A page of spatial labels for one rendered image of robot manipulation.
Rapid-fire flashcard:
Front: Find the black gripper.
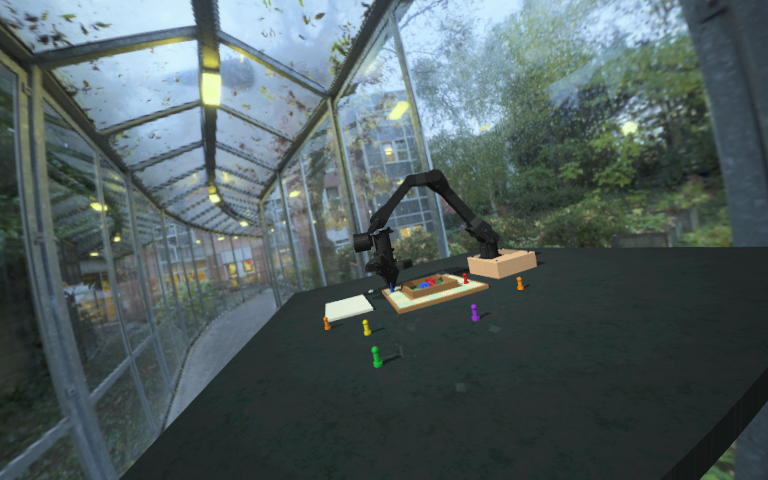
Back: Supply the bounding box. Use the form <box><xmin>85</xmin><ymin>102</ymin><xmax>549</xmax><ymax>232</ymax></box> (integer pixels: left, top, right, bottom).
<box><xmin>374</xmin><ymin>246</ymin><xmax>413</xmax><ymax>290</ymax></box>

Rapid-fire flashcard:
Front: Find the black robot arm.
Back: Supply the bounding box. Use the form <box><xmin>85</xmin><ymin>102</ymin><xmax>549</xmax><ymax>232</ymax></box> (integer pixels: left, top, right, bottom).
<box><xmin>353</xmin><ymin>169</ymin><xmax>502</xmax><ymax>272</ymax></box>

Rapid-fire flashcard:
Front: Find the green pawn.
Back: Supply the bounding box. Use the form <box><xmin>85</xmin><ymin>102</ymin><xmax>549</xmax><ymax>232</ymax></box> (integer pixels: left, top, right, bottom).
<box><xmin>371</xmin><ymin>346</ymin><xmax>383</xmax><ymax>368</ymax></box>

